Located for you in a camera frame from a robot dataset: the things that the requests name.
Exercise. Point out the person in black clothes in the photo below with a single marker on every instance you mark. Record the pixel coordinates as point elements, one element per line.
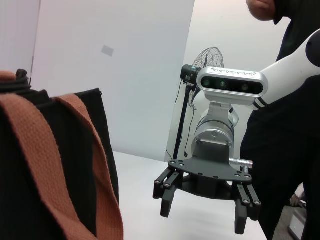
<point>275,162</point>

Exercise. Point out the white and silver right robot arm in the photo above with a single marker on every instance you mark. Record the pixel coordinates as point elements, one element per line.
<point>287,70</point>

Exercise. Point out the black standing fan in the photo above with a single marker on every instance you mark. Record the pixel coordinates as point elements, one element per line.
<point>188,72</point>

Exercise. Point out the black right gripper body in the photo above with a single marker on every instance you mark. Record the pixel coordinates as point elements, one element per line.
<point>212,180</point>

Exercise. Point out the small grey wall sticker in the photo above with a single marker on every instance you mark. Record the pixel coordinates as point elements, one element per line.
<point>107,50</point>

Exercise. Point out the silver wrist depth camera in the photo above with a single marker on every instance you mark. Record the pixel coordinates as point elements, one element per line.
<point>232,83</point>

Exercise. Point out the bare forearm of person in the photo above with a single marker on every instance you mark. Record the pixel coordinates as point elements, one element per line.
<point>260,7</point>

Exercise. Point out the grey box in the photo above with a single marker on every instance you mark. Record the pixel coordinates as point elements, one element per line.
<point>297,222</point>

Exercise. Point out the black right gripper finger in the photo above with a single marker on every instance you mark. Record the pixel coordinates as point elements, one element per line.
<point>243,212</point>
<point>167,200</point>

